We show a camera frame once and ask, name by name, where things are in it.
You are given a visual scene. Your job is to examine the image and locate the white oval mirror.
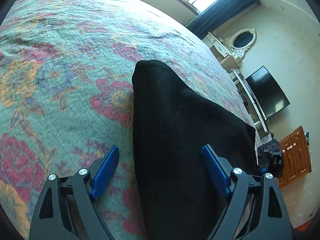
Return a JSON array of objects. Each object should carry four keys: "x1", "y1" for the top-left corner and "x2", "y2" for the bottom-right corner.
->
[{"x1": 225, "y1": 28, "x2": 257, "y2": 58}]

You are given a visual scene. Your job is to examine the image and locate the white vanity dresser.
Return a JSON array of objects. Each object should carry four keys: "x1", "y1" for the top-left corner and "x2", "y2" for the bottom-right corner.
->
[{"x1": 202, "y1": 32, "x2": 244, "y2": 73}]

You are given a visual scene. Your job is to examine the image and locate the floral blanket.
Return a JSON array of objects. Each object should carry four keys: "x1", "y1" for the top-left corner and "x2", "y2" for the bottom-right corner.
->
[{"x1": 0, "y1": 0, "x2": 263, "y2": 240}]

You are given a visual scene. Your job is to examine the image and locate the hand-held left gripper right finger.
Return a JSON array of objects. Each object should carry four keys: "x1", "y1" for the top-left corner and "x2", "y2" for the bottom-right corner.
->
[{"x1": 201, "y1": 144, "x2": 293, "y2": 240}]

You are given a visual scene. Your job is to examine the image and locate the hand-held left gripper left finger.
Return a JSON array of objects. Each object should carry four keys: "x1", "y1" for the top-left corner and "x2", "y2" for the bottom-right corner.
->
[{"x1": 29, "y1": 144, "x2": 120, "y2": 240}]

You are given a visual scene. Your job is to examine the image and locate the black television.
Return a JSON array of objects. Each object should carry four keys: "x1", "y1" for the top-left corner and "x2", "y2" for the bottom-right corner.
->
[{"x1": 245, "y1": 66, "x2": 291, "y2": 120}]

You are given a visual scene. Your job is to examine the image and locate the brown wooden cabinet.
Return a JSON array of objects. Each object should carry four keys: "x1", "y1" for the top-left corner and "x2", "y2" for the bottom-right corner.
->
[{"x1": 276, "y1": 126, "x2": 312, "y2": 189}]

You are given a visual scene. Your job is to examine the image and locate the black pants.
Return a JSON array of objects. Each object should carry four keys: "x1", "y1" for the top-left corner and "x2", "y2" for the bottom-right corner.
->
[{"x1": 132, "y1": 59, "x2": 257, "y2": 240}]

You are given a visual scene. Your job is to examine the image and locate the white television stand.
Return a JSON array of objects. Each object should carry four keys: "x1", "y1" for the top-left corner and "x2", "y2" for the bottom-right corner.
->
[{"x1": 230, "y1": 69, "x2": 270, "y2": 133}]

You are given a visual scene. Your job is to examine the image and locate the dark blue curtain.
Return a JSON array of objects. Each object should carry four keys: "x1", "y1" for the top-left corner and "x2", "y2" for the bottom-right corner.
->
[{"x1": 186, "y1": 0, "x2": 260, "y2": 39}]

